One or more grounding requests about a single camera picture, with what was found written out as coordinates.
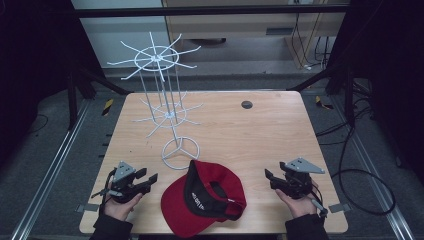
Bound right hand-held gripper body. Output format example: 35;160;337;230
279;157;326;200

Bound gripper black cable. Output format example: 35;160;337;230
310;181;330;220
90;169;118;216

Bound black horizontal frame bar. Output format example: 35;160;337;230
64;4;351;19

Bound person's right hand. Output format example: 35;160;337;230
274;179;320;220

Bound dark curtain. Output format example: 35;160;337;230
344;0;424;184
0;0;79;168

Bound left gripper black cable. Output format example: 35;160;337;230
90;169;118;216

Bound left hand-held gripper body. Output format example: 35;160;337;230
108;160;152;204

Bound black metal stand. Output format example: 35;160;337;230
286;61;357;128
65;61;132;132

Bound thin black floor cable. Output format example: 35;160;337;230
27;113;50;135

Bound red and black baseball cap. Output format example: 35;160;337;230
160;159;248;239

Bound white cabinet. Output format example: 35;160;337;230
70;0;169;70

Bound metal floor rail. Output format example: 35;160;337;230
9;99;92;240
331;95;417;240

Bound grey metal table bracket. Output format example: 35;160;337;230
327;202;353;214
75;203;101;214

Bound cables under desk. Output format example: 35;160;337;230
290;12;332;72

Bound yellow and black tape strip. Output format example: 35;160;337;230
101;98;115;117
314;95;335;111

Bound person's left hand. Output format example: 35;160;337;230
103;191;145;222

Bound white wire display rack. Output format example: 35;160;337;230
106;31;205;171

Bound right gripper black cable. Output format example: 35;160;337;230
310;181;330;220

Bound black floor cable loop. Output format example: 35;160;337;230
314;94;398;216

